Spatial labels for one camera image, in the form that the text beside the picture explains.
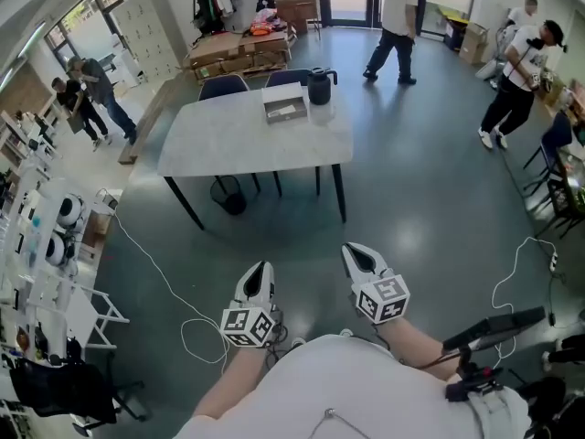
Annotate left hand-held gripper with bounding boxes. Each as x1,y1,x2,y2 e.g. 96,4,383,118
220,260,279,349

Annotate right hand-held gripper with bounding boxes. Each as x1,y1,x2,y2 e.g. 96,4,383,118
341,242,411,326

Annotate grey storage box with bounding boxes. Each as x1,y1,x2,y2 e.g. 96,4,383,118
261,80,311,126

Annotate person's left forearm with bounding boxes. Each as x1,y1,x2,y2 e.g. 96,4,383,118
193,344,267,423

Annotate person's right forearm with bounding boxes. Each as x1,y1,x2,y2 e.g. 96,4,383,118
378,316,463,382

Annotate person's white shirt torso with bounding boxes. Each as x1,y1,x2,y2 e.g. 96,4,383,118
172,334,532,439

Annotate grey marble table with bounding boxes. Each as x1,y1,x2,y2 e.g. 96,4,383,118
156,84,356,232

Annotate clear glass pitcher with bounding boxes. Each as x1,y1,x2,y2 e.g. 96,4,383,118
309,102,338,128

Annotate small brown cardboard box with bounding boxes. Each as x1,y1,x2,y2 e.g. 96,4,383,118
83,209,114,250

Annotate black thermos jug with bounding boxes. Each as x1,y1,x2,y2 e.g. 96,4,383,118
306,66,340,106

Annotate wooden planks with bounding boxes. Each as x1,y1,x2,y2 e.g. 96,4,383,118
117,77,185,166

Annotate round white robot head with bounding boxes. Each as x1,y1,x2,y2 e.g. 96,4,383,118
44,230,78,268
55,192,89,233

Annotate dark blue chair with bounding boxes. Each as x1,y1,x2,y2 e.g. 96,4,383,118
264,68,313,89
197,73,251,102
522,109,576,187

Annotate black office chair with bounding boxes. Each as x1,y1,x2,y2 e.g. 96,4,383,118
7,348,151,433

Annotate glass top side table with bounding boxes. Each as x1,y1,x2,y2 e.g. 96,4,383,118
533,143,585,242

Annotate stack of flat cardboard boxes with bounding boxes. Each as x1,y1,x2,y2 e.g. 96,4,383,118
181,28,294,82

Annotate open cardboard box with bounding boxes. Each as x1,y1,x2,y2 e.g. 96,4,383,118
457,20,491,67

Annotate blue bin with yellow bag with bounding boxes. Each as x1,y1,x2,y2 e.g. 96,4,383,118
437,8,471,53

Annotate brown cardboard box pile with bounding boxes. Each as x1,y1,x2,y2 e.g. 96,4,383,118
271,0,320,35

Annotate grey metal lockers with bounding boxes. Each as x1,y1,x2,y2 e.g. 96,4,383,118
111,0,183,85

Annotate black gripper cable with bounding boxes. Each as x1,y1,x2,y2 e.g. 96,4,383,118
263,307,291,366

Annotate black wire waste bin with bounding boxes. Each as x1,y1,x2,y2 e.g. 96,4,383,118
209,174,249,217

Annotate long white floor cable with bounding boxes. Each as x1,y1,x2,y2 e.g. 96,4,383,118
94,187,231,378

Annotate thin chain necklace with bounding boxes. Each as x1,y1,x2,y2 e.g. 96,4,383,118
299,407,372,439

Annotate white cable with loops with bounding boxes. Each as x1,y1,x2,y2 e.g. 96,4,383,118
490,236,559,370

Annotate white folding frame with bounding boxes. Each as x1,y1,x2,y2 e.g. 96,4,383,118
26,268,133,352

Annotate white waist strap mount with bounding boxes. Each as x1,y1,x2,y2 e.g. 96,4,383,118
444,366,534,439

